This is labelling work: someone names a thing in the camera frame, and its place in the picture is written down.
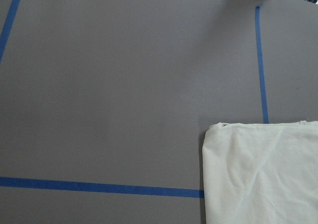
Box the pale yellow printed t-shirt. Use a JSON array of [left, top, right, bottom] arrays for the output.
[[202, 121, 318, 224]]

